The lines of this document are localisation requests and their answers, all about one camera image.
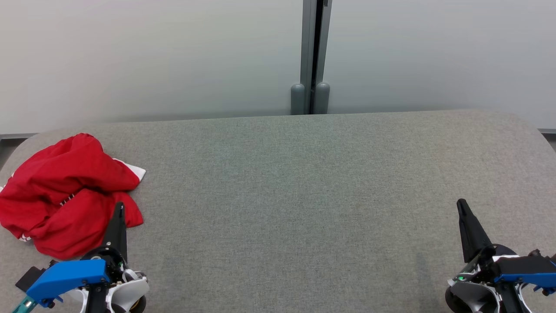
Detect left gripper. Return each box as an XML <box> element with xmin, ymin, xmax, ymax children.
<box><xmin>65</xmin><ymin>202</ymin><xmax>150</xmax><ymax>313</ymax></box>

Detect red basketball shorts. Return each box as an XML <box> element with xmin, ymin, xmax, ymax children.
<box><xmin>0</xmin><ymin>133</ymin><xmax>142</xmax><ymax>242</ymax></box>

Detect teal left camera connector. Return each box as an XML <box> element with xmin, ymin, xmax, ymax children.
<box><xmin>11</xmin><ymin>296</ymin><xmax>37</xmax><ymax>313</ymax></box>

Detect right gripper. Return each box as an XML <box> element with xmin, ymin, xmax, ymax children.
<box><xmin>445</xmin><ymin>199</ymin><xmax>533</xmax><ymax>313</ymax></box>

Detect grey double partition post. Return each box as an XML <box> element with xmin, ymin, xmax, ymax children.
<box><xmin>300</xmin><ymin>0</ymin><xmax>333</xmax><ymax>115</ymax></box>

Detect grey rounded post foot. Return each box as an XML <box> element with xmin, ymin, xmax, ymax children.
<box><xmin>290</xmin><ymin>83</ymin><xmax>306</xmax><ymax>115</ymax></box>
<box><xmin>314</xmin><ymin>82</ymin><xmax>331</xmax><ymax>115</ymax></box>

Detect red and white basketball jersey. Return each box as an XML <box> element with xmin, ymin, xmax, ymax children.
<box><xmin>24</xmin><ymin>159</ymin><xmax>146</xmax><ymax>260</ymax></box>

